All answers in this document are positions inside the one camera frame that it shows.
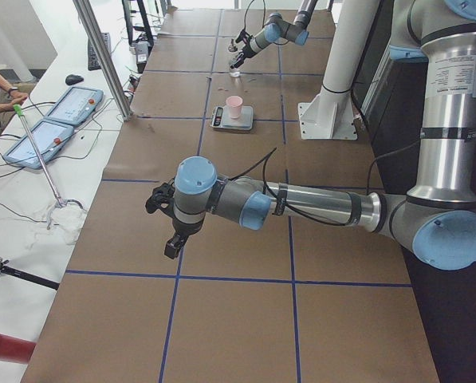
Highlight clear glass sauce bottle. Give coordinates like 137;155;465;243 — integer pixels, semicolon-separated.
227;38;241;77

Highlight digital kitchen scale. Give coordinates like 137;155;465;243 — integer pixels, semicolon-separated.
210;106;254;132

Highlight aluminium frame post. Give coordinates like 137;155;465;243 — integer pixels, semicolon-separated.
73;0;132;121

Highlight upper teach pendant tablet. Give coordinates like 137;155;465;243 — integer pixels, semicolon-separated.
45;86;104;127

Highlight black computer mouse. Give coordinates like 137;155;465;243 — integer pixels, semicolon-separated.
65;74;84;85

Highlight red cylinder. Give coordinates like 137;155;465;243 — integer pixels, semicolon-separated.
0;334;36;364

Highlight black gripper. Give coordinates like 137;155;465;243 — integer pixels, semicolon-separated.
164;218;204;259
230;44;257;68

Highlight white crumpled cloth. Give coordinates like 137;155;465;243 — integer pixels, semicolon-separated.
26;202;88;249

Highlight black keyboard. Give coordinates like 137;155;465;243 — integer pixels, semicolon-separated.
87;32;112;71

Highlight person forearm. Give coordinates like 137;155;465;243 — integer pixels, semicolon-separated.
0;75;29;113

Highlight teach pendant tablet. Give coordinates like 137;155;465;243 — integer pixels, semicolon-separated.
3;120;74;170
45;86;104;127

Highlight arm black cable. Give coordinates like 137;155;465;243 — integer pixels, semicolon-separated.
239;0;267;39
229;137;422;227

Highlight black tripod leg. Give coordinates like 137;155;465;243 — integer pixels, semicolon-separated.
0;257;60;290

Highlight pink paper cup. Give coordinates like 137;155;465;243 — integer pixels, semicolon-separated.
226;95;243;119

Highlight white pedestal column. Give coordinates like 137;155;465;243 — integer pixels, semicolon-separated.
298;0;380;140

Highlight lower teach pendant tablet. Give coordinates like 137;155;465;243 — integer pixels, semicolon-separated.
3;120;74;170

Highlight reacher grabber stick green handle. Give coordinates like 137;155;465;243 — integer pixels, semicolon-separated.
14;104;85;230

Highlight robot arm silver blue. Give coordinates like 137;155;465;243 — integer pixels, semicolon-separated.
146;1;476;270
229;0;318;70

